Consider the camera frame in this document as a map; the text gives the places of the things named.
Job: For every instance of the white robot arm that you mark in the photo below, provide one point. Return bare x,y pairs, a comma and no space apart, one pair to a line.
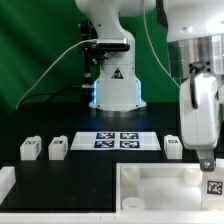
195,38

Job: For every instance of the white fiducial marker sheet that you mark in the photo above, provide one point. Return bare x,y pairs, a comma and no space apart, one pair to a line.
116,141

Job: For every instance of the black camera on stand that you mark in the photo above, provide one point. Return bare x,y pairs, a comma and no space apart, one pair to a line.
95,52

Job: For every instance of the white L-shaped obstacle wall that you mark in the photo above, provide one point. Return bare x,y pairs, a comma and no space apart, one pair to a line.
77,195

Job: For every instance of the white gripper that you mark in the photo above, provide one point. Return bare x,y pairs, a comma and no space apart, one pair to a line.
200,127

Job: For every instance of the white square tabletop part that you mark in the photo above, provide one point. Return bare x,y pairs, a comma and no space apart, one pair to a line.
158,187

